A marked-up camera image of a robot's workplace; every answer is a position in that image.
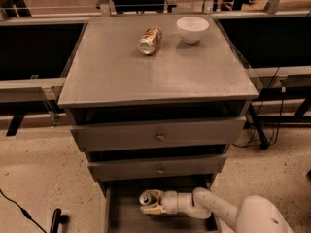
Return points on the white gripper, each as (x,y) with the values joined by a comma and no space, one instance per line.
(169,201)

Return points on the green soda can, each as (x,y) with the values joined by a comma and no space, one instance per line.
(144,201)

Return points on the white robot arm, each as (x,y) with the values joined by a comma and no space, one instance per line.
(255,214)

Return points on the bottom drawer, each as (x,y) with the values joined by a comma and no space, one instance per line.
(123,214)

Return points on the drawer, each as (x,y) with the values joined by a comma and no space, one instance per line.
(123,214)
(158,134)
(156,167)

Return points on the middle drawer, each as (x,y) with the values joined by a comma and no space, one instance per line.
(156,167)

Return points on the top drawer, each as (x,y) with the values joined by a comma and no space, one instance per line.
(158,134)

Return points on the grey drawer cabinet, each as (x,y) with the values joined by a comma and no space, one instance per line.
(111,81)

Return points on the orange soda can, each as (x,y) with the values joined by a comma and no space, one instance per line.
(150,41)

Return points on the black floor device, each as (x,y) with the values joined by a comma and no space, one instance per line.
(58,218)

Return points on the white bowl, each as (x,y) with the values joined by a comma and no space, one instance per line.
(191,29)

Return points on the left metal table rail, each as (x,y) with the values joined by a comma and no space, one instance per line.
(21,97)

